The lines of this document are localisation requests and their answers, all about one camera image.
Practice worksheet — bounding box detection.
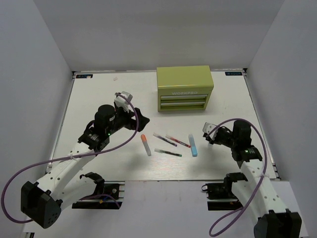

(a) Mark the purple gel pen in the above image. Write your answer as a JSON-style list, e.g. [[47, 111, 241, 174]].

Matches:
[[153, 133, 177, 147]]

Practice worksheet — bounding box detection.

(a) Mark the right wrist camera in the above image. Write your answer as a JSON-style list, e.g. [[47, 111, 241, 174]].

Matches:
[[203, 122, 216, 134]]

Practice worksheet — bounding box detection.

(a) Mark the green gel pen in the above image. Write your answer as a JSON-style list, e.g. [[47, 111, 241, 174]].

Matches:
[[155, 148, 182, 157]]

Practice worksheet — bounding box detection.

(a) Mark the green metal drawer chest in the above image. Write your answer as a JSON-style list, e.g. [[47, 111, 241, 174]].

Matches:
[[157, 65, 214, 112]]

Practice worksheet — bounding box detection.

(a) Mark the left blue table label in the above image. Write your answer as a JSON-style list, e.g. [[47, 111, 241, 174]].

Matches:
[[76, 74, 93, 79]]

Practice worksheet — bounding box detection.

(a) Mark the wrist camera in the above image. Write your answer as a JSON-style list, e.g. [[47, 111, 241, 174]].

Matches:
[[114, 91, 133, 112], [203, 122, 216, 134]]

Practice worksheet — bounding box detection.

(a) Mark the red gel pen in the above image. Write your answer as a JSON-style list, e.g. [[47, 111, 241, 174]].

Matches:
[[165, 135, 191, 148]]

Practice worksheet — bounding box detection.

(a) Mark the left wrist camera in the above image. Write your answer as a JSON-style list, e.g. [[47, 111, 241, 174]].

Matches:
[[114, 91, 133, 112]]

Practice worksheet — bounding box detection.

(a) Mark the chest drawer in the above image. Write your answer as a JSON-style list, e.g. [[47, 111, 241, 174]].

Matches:
[[160, 94, 208, 100]]

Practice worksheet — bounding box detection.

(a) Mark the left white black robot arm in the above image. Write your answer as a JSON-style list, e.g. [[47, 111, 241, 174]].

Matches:
[[21, 105, 150, 229]]

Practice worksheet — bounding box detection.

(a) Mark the blue table label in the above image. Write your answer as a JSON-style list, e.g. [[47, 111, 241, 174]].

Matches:
[[225, 71, 243, 76], [76, 74, 93, 79]]

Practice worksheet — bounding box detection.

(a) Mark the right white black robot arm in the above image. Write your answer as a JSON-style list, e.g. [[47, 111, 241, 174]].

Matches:
[[203, 119, 302, 238]]

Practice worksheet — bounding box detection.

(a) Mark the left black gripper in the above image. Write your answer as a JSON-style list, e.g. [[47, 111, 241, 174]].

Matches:
[[106, 104, 150, 136]]

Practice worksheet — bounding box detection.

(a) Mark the right blue table label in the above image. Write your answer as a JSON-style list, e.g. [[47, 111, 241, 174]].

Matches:
[[225, 71, 243, 76]]

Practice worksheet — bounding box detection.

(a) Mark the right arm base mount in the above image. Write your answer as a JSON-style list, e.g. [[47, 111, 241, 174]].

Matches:
[[201, 182, 243, 211]]

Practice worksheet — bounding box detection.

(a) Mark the blue highlighter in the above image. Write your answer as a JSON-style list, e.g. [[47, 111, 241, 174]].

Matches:
[[188, 134, 198, 157]]

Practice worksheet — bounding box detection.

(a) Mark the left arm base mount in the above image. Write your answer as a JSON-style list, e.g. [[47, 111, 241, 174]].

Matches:
[[71, 181, 125, 210]]

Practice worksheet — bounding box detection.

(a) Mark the orange cap highlighter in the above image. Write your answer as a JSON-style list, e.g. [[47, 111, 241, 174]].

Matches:
[[141, 134, 152, 156]]

